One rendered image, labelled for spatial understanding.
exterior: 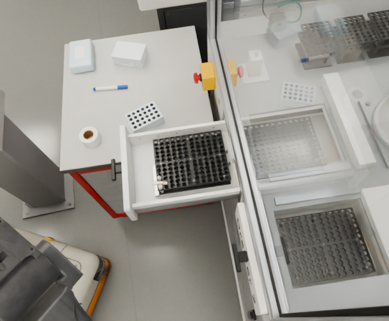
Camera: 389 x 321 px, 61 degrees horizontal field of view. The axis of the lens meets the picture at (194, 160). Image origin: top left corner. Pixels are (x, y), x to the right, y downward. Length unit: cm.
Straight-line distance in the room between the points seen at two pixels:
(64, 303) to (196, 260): 143
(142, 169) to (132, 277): 89
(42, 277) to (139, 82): 106
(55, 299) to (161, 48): 121
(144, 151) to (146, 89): 33
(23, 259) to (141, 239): 148
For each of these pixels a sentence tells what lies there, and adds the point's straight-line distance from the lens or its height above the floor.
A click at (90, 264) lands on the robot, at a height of 27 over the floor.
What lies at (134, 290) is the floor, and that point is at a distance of 187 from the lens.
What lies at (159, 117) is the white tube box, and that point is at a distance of 123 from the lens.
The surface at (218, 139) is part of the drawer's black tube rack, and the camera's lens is 109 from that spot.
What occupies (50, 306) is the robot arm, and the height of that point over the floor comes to 141.
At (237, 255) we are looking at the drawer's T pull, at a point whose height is 91.
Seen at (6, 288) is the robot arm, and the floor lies 144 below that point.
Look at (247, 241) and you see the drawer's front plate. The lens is 91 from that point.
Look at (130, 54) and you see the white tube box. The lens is 143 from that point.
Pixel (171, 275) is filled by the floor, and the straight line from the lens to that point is 184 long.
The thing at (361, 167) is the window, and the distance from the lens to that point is 33.
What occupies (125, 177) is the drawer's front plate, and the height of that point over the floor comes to 93.
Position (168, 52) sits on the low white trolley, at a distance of 148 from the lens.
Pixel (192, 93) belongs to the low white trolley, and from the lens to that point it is 133.
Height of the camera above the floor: 182
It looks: 64 degrees down
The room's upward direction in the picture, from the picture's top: 7 degrees counter-clockwise
